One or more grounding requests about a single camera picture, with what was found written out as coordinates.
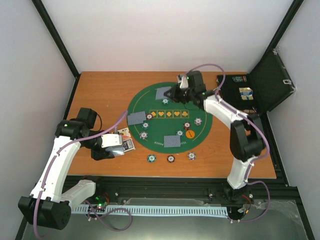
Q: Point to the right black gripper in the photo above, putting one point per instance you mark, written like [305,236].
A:
[174,95]

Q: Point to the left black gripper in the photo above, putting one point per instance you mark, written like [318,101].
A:
[101,154]

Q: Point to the face-down cards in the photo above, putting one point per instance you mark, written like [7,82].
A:
[136,118]
[160,93]
[171,141]

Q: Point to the grey card box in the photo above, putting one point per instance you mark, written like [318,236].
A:
[115,150]

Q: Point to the orange big blind button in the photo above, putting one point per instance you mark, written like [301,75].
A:
[190,134]

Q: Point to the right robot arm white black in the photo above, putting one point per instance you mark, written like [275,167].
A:
[247,139]

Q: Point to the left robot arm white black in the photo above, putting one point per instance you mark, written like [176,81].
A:
[47,205]

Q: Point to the round green poker mat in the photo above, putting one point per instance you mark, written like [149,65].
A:
[167,120]

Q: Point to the blue playing card deck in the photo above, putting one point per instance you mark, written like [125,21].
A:
[128,145]

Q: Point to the green controller board with LEDs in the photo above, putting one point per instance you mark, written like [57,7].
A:
[102,201]

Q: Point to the teal poker chip stack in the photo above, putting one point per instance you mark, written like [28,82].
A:
[151,158]

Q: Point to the red poker chip stack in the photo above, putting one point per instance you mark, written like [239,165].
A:
[170,158]

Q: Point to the white poker chip stack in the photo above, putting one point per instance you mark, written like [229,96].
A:
[191,156]

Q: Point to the teal chips in case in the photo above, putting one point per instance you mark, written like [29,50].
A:
[239,78]

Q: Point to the card deck in case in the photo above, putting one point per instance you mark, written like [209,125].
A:
[246,93]

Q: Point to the red chips in case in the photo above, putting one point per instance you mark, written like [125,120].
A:
[249,111]

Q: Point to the black poker case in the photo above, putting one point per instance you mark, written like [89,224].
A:
[269,80]

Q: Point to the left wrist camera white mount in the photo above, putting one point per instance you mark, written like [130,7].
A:
[111,140]

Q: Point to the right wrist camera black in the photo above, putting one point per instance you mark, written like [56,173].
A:
[192,80]

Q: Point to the light blue cable duct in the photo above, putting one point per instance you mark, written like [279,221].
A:
[164,211]

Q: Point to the black aluminium frame rail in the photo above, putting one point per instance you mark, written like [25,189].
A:
[208,190]

